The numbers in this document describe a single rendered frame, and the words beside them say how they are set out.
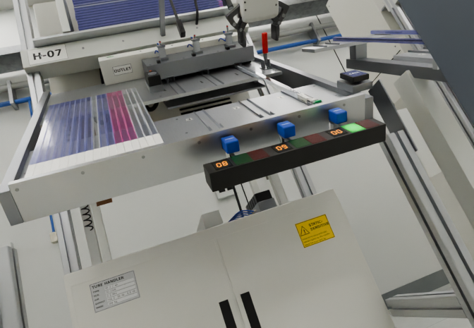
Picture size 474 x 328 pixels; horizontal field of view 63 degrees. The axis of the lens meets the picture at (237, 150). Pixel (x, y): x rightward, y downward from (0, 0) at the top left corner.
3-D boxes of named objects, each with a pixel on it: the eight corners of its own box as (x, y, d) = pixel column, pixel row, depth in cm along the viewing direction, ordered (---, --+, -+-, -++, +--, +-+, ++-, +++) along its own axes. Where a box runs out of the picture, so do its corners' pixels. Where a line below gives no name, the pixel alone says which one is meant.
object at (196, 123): (361, 113, 80) (361, 99, 78) (19, 206, 63) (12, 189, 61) (314, 92, 96) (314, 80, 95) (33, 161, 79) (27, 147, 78)
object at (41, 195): (365, 126, 80) (365, 93, 77) (24, 223, 63) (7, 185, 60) (361, 125, 81) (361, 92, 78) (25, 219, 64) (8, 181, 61)
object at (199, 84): (283, 87, 113) (281, 70, 111) (46, 142, 96) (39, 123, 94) (243, 68, 142) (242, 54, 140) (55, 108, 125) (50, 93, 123)
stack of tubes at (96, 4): (225, 6, 140) (202, -47, 148) (78, 31, 127) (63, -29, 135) (221, 29, 151) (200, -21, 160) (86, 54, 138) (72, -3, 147)
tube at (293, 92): (321, 106, 80) (321, 101, 79) (316, 108, 79) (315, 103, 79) (238, 66, 124) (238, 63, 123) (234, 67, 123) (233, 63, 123)
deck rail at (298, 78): (373, 124, 80) (373, 96, 78) (365, 126, 80) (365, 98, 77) (248, 68, 142) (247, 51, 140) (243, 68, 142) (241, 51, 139)
